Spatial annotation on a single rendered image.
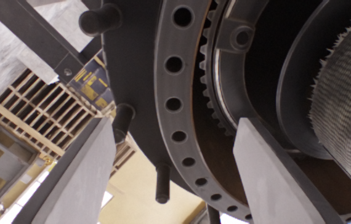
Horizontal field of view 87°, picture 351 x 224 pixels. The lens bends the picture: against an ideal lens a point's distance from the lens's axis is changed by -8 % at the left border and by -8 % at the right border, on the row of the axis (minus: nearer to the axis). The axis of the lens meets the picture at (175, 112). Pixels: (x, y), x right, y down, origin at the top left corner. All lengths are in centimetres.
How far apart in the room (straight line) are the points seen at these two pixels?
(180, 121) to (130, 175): 530
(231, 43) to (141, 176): 537
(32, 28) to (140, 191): 493
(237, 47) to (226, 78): 4
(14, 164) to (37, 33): 355
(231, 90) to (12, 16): 138
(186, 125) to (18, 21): 139
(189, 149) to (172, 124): 3
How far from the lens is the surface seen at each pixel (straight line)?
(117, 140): 19
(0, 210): 555
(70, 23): 276
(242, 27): 23
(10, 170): 478
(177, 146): 17
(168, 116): 15
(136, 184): 562
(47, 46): 142
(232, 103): 26
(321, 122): 19
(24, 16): 145
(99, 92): 326
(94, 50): 136
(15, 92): 361
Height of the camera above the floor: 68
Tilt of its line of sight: 24 degrees up
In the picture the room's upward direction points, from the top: 136 degrees clockwise
